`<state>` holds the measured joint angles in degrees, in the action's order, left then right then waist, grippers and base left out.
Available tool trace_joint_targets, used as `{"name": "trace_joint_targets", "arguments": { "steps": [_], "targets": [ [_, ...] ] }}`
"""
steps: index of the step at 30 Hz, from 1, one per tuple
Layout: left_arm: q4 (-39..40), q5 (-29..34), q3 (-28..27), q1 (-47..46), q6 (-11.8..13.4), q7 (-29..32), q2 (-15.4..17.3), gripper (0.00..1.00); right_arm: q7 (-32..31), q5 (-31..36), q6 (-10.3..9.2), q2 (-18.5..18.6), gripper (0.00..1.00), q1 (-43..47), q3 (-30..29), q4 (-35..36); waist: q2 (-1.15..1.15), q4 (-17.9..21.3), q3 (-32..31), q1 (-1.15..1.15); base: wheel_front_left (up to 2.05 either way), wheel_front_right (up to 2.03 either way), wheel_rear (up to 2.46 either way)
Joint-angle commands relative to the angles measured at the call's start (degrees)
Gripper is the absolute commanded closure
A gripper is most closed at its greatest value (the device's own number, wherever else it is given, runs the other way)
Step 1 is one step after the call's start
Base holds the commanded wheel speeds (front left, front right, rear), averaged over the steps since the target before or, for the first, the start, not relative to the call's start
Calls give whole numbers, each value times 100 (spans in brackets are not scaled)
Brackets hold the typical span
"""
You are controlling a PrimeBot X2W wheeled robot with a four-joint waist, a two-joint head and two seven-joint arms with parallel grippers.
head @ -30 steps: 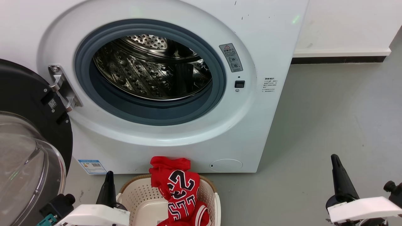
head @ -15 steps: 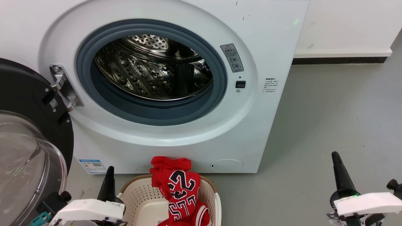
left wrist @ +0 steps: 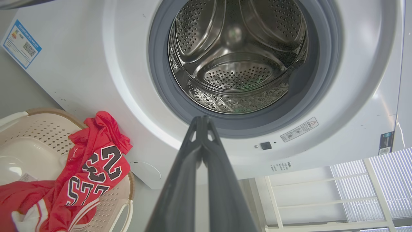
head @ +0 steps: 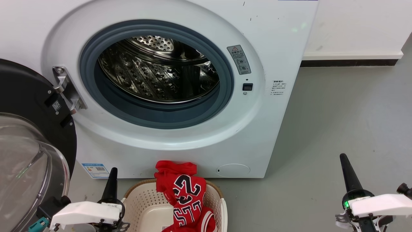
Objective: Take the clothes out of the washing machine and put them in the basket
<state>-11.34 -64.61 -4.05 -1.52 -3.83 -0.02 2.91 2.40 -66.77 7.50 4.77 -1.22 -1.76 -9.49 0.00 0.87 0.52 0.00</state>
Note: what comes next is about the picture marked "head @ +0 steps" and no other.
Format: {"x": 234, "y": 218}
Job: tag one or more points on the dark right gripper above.
{"x": 357, "y": 194}

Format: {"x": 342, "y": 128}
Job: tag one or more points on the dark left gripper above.
{"x": 112, "y": 227}

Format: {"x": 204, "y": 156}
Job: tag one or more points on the red basketball jersey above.
{"x": 186, "y": 196}

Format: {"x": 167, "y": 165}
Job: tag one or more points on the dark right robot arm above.
{"x": 367, "y": 227}

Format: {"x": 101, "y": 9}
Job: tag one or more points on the cream plastic laundry basket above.
{"x": 145, "y": 206}

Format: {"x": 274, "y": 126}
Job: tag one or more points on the stainless steel washing machine drum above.
{"x": 151, "y": 74}

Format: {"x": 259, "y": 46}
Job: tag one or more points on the black glass washer door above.
{"x": 22, "y": 87}

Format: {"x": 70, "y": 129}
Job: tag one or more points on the blue energy label sticker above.
{"x": 95, "y": 170}

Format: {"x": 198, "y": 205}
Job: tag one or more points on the grey rubber door gasket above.
{"x": 157, "y": 117}

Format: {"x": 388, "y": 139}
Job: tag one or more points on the white front-load washing machine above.
{"x": 267, "y": 129}

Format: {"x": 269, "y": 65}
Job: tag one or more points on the white QR code sticker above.
{"x": 56, "y": 105}

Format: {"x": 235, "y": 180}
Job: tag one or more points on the silver metal door hinge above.
{"x": 67, "y": 91}

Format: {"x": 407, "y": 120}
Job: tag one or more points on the round white filter cover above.
{"x": 233, "y": 170}

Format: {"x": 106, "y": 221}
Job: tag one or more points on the small printed text label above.
{"x": 278, "y": 88}

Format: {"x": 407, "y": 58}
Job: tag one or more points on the white and black baseboard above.
{"x": 351, "y": 58}

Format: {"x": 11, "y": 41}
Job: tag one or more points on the black door latch socket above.
{"x": 247, "y": 87}

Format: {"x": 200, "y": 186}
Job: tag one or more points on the grey warning sticker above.
{"x": 238, "y": 60}

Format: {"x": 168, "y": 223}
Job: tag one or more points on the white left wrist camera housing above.
{"x": 83, "y": 212}

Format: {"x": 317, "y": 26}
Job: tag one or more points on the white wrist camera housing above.
{"x": 383, "y": 204}
{"x": 83, "y": 212}

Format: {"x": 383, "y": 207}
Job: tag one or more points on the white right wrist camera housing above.
{"x": 383, "y": 204}

